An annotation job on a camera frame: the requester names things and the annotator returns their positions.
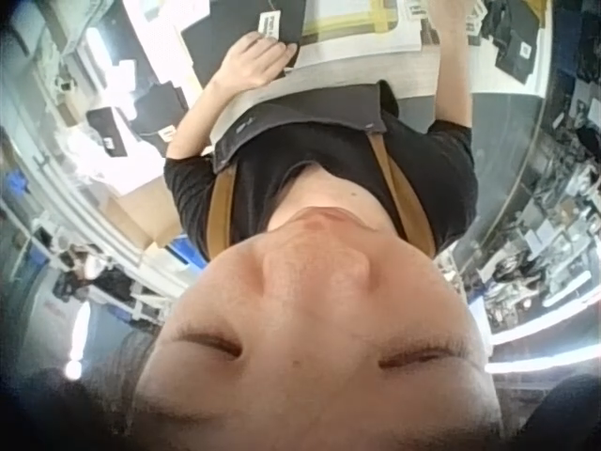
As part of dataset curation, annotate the heap of black folded garments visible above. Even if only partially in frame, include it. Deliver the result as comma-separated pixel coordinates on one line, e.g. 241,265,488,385
85,80,190,160

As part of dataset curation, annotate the pile of black tagged garments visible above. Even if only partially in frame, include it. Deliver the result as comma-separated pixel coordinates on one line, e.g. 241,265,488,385
483,0,551,86

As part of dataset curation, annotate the person's left hand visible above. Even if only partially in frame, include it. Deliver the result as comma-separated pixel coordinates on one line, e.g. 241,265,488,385
216,33,301,91

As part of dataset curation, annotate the black garment with white tag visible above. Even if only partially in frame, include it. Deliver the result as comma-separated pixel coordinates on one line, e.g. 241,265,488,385
180,0,326,90

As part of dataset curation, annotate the blue plastic crate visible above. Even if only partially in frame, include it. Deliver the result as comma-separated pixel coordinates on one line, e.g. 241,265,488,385
0,169,25,200

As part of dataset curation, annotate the white printing board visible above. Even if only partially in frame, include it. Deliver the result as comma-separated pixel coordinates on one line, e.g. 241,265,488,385
294,13,424,72

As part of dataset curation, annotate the cluttered workbench with machines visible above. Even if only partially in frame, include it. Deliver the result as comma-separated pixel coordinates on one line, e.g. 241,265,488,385
457,79,601,339

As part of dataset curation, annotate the brown cardboard box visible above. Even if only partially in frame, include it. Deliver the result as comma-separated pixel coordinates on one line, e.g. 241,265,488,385
99,177,185,251

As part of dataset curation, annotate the white flat board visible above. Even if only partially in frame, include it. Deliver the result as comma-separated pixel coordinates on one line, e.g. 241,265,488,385
120,0,213,107

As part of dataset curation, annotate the yellow-edged printing frame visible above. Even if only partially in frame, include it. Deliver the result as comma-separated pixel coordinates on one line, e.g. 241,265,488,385
300,0,406,35

